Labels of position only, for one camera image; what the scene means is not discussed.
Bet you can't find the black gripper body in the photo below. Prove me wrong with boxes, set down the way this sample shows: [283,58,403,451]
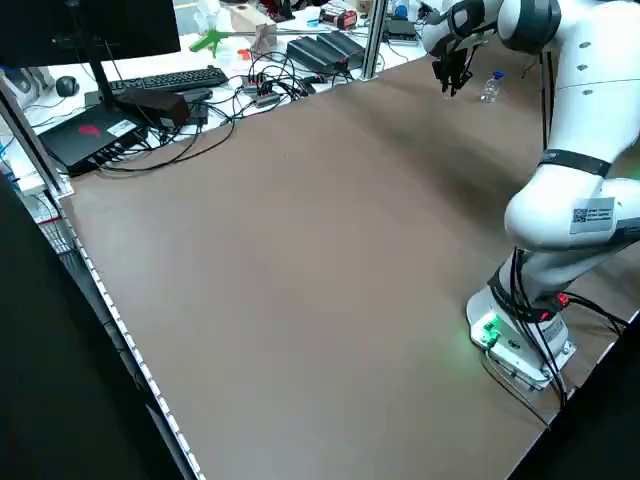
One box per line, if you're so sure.
[432,46,474,84]

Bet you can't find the clear bottle blue cap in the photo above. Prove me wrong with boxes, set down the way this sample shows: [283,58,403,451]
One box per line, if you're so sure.
[479,70,505,105]

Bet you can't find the flat black box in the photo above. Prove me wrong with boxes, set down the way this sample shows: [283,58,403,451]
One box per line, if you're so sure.
[383,18,419,43]

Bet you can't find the black ribbed power brick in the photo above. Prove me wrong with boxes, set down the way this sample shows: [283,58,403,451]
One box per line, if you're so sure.
[286,37,335,72]
[315,31,369,70]

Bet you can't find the red black battery pack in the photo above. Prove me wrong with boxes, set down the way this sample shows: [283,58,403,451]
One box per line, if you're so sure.
[318,8,359,30]

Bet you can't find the grey hub red plugs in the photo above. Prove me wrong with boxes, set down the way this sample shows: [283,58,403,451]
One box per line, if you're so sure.
[241,72,282,108]

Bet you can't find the light wooden box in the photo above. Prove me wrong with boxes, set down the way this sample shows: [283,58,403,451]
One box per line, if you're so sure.
[229,3,279,52]

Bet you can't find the green plastic stand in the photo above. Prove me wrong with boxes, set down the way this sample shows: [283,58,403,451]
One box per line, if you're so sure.
[188,27,237,56]

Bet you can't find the small black adapter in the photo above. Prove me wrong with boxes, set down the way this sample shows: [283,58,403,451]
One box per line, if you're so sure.
[184,88,214,127]

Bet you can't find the black keyboard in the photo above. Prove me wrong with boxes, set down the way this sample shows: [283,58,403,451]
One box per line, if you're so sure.
[106,65,231,96]

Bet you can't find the dark brown box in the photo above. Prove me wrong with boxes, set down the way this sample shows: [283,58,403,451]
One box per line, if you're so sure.
[115,89,192,133]

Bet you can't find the black computer monitor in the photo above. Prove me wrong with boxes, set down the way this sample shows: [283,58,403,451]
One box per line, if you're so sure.
[0,0,182,109]

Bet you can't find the black box red logo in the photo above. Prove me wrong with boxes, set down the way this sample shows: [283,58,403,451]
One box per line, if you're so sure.
[38,105,151,178]

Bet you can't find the white ribbed table edge strip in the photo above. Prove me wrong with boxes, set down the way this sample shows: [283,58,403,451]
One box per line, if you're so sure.
[41,188,207,480]

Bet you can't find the aluminium corner strut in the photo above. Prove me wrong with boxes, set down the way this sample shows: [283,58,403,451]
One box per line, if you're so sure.
[0,78,75,197]

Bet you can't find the aluminium frame post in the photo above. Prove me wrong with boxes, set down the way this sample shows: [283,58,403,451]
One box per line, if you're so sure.
[359,0,390,82]

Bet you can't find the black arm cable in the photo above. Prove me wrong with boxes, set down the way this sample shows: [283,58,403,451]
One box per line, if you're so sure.
[537,47,559,154]

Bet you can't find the black base power cable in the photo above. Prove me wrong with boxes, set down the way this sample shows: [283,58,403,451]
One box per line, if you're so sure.
[562,293,629,334]

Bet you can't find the long black table cable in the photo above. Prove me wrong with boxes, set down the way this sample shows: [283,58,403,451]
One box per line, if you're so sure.
[97,112,237,175]

